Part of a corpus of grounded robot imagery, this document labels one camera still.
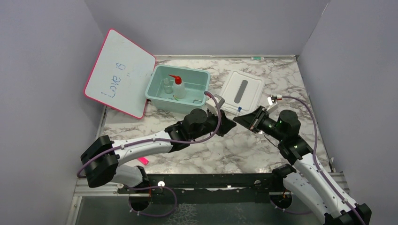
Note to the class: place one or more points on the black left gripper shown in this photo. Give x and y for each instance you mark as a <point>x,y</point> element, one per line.
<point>226,124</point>

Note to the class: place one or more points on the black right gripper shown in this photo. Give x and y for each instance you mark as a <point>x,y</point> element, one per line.
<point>252,121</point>

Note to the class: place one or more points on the white plastic bin lid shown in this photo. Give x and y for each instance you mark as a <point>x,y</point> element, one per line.
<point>241,89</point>

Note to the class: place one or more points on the white squeeze bottle red nozzle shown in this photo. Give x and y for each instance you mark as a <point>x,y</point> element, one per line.
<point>179,87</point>

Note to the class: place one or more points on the small clear glass jar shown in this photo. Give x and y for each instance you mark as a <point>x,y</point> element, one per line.
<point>167,86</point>

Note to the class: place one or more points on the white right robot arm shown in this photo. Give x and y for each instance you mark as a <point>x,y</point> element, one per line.
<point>305,177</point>

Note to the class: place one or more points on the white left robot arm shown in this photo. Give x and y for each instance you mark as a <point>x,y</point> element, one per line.
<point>104,161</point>

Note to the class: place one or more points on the teal plastic bin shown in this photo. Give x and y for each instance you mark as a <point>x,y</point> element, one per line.
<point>196,83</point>

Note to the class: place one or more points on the pink highlighter marker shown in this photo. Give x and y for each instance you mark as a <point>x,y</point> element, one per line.
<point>143,160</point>

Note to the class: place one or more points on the pink framed whiteboard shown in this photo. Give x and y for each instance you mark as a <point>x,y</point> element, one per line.
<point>120,75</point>

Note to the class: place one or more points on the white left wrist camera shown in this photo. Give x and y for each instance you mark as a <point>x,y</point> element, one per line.
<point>214,105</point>

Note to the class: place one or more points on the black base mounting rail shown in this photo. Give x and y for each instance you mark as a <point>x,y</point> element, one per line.
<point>205,188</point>

